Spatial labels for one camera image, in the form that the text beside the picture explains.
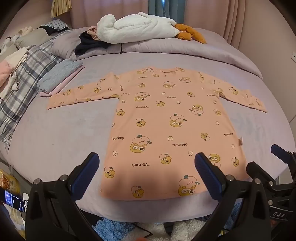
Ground blue curtain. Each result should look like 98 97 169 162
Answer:
148 0 173 19

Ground white fluffy blanket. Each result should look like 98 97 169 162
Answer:
96 11 207 44

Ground striped pillow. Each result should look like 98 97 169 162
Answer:
38 19 70 32

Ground small white plush toy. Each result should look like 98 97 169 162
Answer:
0 27 35 55

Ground folded grey garment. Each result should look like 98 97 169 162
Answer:
37 59 84 92

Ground dark navy garment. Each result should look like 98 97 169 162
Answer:
74 32 112 55

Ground beige pleated lampshade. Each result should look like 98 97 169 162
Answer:
50 0 72 18

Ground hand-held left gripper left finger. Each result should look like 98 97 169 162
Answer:
25 152 100 241

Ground grey pillow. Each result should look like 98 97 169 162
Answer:
14 28 50 49

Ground white fluffy rug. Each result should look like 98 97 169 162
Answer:
143 219 210 241

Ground folded pink garment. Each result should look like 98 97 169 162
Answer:
39 65 85 97

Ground lavender bed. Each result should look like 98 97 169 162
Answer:
0 28 293 223

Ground black smartphone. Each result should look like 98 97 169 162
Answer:
0 187 25 213

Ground peach printed long-sleeve shirt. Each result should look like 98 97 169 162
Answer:
47 66 268 201

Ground grey plaid blanket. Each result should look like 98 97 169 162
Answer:
0 29 74 154

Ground black cable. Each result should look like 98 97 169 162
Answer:
131 222 153 238

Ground yellow snack packet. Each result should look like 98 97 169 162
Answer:
0 169 20 193

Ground cream garment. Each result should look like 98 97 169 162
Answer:
0 47 28 93

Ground lavender duvet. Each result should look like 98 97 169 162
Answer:
50 27 263 80

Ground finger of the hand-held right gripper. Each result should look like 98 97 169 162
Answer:
246 161 279 187
271 144 296 168

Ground pink curtain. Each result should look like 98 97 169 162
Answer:
172 0 251 49

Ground crumpled pink garment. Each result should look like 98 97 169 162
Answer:
87 26 102 41

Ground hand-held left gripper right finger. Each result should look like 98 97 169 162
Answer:
194 152 271 241

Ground blue fluffy rug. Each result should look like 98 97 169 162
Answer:
91 204 243 241

